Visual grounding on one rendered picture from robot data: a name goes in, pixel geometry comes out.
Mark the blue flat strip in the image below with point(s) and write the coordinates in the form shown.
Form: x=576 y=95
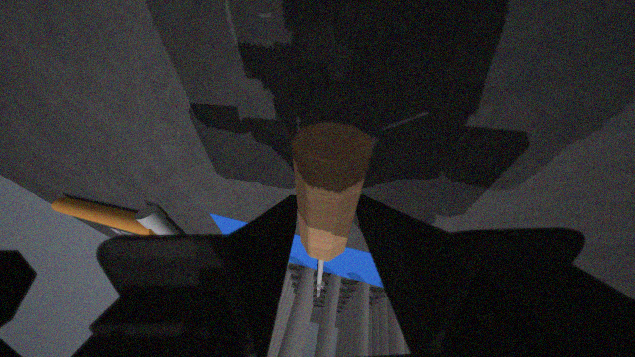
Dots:
x=354 y=264

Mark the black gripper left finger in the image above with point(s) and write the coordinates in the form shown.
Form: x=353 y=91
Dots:
x=248 y=265

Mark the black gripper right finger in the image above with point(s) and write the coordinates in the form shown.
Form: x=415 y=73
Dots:
x=427 y=272

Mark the hammer with orange handle and grey head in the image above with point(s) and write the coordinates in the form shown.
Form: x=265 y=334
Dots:
x=150 y=220

